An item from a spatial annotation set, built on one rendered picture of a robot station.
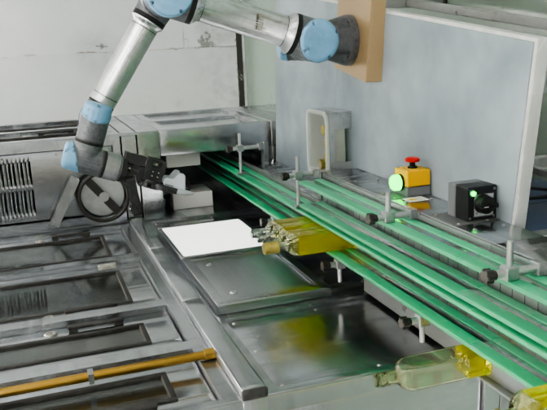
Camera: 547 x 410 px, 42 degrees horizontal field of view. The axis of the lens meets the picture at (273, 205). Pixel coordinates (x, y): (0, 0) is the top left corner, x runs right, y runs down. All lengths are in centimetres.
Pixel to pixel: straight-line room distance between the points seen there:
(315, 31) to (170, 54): 386
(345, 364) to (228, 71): 442
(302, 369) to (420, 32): 92
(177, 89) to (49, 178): 295
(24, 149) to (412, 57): 160
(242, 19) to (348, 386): 98
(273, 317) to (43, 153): 137
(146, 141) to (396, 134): 124
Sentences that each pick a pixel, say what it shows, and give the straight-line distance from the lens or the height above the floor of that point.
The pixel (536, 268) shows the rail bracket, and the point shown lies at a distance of 140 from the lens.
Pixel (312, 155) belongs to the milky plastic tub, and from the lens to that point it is 249.
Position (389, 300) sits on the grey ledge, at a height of 88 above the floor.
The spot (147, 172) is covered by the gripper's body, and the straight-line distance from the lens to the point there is 197.
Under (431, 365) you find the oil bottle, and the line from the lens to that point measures 153.
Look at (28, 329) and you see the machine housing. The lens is 206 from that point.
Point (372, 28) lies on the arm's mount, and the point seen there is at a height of 79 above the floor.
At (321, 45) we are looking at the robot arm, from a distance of 200.
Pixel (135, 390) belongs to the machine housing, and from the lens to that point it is 168.
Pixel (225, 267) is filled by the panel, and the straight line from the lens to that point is 229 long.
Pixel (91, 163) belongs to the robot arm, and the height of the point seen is 160.
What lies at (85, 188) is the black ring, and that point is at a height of 156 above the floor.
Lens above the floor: 175
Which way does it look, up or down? 18 degrees down
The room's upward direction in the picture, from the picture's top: 97 degrees counter-clockwise
